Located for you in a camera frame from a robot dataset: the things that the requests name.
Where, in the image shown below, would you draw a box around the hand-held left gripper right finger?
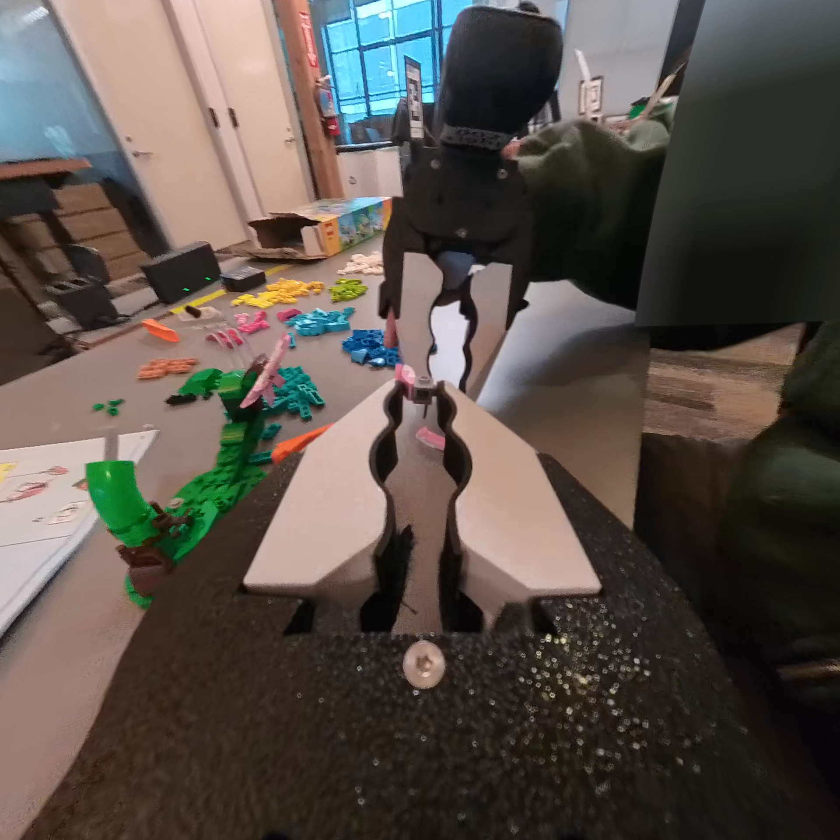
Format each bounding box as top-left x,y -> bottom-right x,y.
445,381 -> 602,632

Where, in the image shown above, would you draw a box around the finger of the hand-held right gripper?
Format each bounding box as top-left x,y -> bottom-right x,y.
394,252 -> 442,385
459,262 -> 514,398

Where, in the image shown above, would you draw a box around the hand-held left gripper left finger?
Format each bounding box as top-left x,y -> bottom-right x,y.
243,379 -> 399,596

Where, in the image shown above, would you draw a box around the pink and grey lego piece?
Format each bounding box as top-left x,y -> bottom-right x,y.
394,363 -> 435,403

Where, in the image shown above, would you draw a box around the person's right forearm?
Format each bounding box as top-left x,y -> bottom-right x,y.
515,101 -> 678,311

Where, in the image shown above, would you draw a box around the colourful lego box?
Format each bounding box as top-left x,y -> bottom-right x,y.
249,196 -> 395,259

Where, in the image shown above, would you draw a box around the green lego plant build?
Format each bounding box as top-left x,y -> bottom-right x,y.
85,366 -> 329,608

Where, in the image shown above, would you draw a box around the pile of teal lego bricks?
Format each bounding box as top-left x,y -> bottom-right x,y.
262,365 -> 326,421

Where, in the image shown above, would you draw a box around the pile of yellow lego bricks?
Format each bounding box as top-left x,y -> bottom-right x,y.
231,278 -> 326,310

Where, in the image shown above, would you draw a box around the pink lego flower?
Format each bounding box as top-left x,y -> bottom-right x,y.
238,333 -> 294,412

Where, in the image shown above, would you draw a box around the pile of pink lego bricks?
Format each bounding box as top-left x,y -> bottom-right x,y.
205,310 -> 270,349

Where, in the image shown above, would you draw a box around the small white lego pieces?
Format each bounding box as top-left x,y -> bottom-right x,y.
173,303 -> 228,329

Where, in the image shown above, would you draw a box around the pile of coral lego bricks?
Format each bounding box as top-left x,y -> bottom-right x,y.
137,357 -> 199,381

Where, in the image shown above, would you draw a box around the lego instruction booklet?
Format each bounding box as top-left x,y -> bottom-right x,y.
0,430 -> 160,639

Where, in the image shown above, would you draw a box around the pile of dark blue bricks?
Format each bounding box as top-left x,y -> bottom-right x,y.
342,328 -> 402,368

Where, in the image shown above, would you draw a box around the orange brick separator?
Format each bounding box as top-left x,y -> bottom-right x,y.
270,424 -> 334,466

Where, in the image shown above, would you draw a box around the pile of light blue bricks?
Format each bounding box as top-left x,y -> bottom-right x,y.
285,306 -> 356,337

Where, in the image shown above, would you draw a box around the white cabinet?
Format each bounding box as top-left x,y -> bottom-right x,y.
337,145 -> 405,199

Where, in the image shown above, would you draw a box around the flattened brown cardboard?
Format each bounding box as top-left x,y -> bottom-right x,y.
215,241 -> 311,263

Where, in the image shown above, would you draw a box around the red fire extinguisher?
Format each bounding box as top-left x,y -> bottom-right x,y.
317,74 -> 343,139

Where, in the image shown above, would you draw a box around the large grid window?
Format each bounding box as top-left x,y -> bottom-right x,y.
322,0 -> 460,127

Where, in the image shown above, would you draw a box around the small flat black device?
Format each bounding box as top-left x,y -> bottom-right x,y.
219,265 -> 268,294

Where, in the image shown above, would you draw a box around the white door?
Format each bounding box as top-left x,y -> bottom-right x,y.
190,0 -> 312,214
52,0 -> 247,247

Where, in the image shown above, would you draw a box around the black box with green light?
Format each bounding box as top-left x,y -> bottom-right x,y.
140,241 -> 222,305

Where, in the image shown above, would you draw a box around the person's green jacket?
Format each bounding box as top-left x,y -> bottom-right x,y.
717,322 -> 840,670

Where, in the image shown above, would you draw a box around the black storage bin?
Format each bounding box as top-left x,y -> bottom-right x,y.
41,274 -> 120,331

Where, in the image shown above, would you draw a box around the stack of cardboard boxes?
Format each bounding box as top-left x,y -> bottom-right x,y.
0,182 -> 168,284

